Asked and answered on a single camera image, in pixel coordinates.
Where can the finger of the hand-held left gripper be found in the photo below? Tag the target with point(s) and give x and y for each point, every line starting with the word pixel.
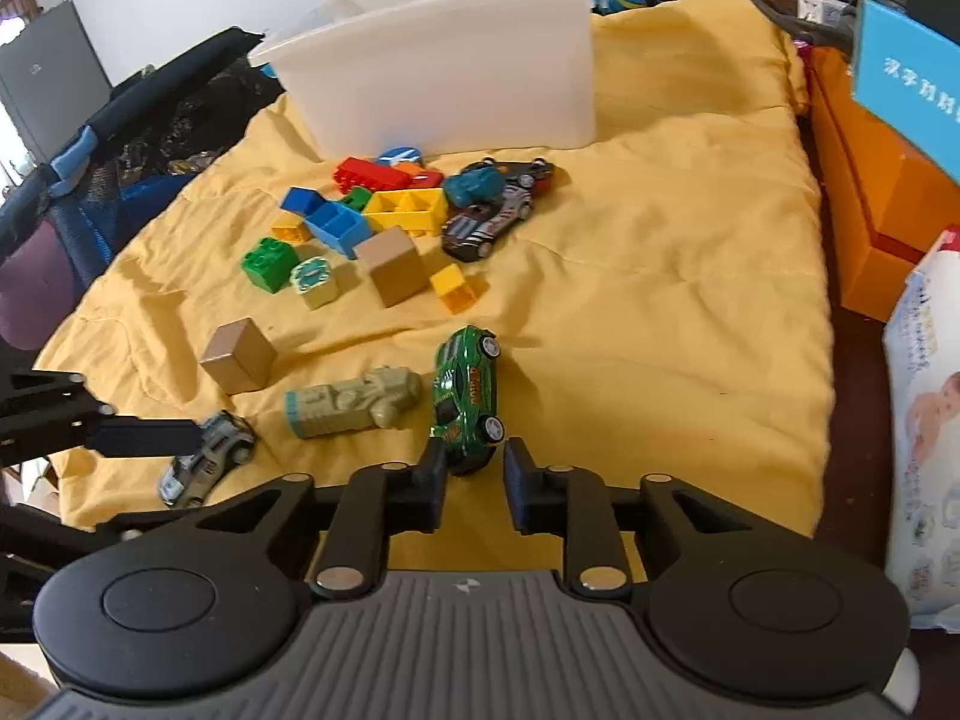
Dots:
pixel 154 437
pixel 52 532

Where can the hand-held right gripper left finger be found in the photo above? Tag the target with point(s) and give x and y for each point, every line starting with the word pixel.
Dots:
pixel 433 484

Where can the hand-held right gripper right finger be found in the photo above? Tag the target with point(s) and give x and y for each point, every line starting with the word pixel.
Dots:
pixel 516 491

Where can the green toy car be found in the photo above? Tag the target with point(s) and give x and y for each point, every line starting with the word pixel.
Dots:
pixel 465 397

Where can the brown cube block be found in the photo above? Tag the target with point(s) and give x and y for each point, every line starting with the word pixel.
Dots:
pixel 394 266
pixel 236 356

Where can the small yellow building block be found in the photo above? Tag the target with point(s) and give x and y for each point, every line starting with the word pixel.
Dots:
pixel 452 286
pixel 291 229

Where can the black white toy car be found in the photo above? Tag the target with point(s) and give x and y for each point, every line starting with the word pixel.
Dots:
pixel 480 229

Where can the large blue building block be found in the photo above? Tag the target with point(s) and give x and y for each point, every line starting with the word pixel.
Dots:
pixel 339 231

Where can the long yellow building block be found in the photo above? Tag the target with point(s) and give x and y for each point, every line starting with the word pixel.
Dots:
pixel 409 214

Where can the small blue building block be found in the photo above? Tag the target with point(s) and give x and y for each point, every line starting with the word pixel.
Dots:
pixel 301 201

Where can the small green building block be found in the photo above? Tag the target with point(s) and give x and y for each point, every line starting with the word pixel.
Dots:
pixel 357 199

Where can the teal dinosaur toy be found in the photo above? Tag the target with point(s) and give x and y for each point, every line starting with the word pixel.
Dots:
pixel 474 186

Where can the long red building block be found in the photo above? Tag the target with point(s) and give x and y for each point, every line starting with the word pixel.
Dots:
pixel 375 174

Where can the blue round airplane disc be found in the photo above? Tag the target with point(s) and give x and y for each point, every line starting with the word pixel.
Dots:
pixel 399 155

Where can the white plastic bin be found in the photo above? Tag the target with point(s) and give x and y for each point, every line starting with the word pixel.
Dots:
pixel 450 75

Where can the purple cushion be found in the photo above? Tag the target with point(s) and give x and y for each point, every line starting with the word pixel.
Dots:
pixel 34 285

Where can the yellow blanket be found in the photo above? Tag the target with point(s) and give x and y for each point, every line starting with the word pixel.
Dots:
pixel 637 277

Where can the dark blue playpen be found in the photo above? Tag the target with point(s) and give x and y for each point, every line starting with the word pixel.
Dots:
pixel 150 135

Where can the grey cabinet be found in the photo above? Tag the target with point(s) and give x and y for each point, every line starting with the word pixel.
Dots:
pixel 52 82

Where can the white diaper pack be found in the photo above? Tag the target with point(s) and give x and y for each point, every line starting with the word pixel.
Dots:
pixel 926 427

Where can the orange cardboard box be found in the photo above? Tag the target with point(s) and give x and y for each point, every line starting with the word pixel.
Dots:
pixel 877 210

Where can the light blue box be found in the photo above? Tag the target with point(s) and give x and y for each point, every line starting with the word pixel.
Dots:
pixel 907 82

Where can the white small carton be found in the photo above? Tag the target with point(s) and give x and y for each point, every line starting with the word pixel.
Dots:
pixel 823 7

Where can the wooden door frame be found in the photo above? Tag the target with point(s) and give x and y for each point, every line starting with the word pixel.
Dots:
pixel 16 0

